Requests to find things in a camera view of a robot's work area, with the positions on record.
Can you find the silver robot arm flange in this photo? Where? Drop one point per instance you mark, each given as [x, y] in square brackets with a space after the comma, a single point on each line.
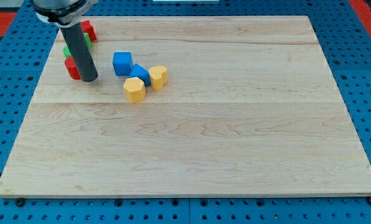
[63, 13]

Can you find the yellow heart block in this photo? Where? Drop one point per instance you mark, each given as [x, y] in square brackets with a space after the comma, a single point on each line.
[158, 77]

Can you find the blue cube block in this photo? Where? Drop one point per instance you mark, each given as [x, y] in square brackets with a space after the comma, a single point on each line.
[122, 63]

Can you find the yellow octagon block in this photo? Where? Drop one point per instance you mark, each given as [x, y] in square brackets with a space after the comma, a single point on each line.
[134, 89]

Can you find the blue triangle block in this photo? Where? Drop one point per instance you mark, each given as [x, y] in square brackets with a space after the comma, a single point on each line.
[141, 73]

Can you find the light wooden board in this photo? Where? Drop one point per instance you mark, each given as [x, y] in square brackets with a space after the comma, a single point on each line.
[250, 110]

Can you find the red cylinder block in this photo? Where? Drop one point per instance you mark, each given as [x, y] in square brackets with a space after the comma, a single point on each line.
[71, 68]

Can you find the green block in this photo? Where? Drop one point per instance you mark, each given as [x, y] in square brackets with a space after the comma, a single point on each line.
[66, 50]

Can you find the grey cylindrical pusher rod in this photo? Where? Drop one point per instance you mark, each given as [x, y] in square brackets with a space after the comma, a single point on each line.
[78, 47]

